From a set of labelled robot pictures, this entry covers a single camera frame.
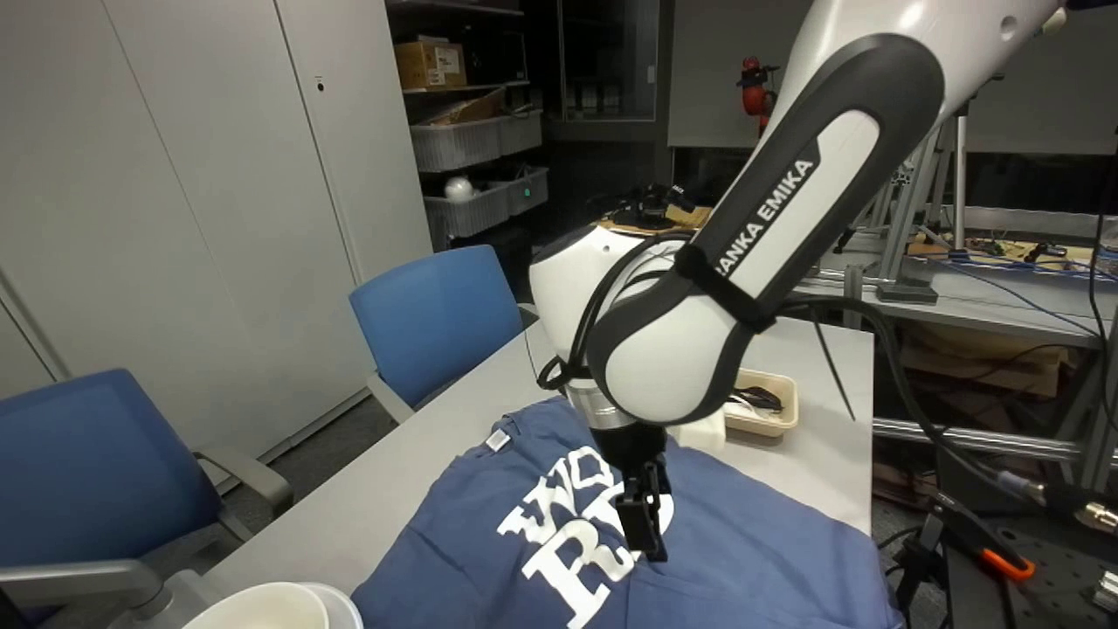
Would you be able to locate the white bowl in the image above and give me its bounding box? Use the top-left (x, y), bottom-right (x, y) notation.
top-left (181, 578), bottom-right (337, 629)

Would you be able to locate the blue office chair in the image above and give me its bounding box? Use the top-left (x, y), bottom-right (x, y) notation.
top-left (0, 366), bottom-right (297, 629)
top-left (346, 240), bottom-right (531, 427)

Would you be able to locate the cluttered workbench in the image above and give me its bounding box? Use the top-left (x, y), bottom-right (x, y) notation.
top-left (790, 201), bottom-right (1118, 353)

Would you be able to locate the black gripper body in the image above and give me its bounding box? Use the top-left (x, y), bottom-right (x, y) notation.
top-left (589, 420), bottom-right (677, 502)

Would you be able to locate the orange handled clamp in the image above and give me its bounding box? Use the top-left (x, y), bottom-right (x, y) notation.
top-left (923, 484), bottom-right (1042, 588)

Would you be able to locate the aluminium frame stand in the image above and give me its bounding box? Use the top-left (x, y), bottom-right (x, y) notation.
top-left (871, 96), bottom-right (970, 308)

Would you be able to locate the flat cardboard box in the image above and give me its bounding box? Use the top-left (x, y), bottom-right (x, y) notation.
top-left (894, 325), bottom-right (1080, 406)

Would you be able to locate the grey shelf bin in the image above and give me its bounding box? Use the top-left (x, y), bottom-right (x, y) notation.
top-left (421, 169), bottom-right (552, 248)
top-left (408, 106), bottom-right (549, 177)

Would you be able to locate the red object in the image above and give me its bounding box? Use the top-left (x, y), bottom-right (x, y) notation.
top-left (736, 51), bottom-right (782, 131)

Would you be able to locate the grey metal cabinet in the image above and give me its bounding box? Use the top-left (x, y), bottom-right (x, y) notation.
top-left (0, 0), bottom-right (438, 465)

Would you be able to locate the white saucer plate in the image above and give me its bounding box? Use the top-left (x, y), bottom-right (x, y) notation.
top-left (304, 583), bottom-right (368, 629)

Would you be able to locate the blue printed t-shirt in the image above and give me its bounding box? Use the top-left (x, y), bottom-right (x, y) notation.
top-left (346, 395), bottom-right (907, 629)

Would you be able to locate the black utensil pile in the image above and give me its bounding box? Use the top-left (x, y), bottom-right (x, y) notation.
top-left (729, 381), bottom-right (790, 417)

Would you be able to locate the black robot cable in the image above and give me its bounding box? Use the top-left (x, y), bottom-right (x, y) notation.
top-left (535, 230), bottom-right (1118, 539)

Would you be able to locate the beige plastic tray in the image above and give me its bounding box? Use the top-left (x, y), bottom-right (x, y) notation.
top-left (716, 366), bottom-right (806, 448)

